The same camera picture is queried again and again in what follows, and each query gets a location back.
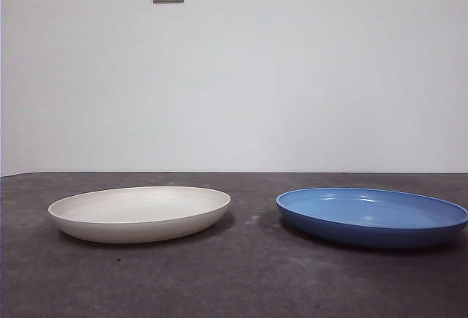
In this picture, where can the white round plate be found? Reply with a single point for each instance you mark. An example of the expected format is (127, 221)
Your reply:
(139, 215)

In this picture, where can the blue round plate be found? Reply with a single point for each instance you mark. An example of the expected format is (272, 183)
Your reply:
(365, 219)

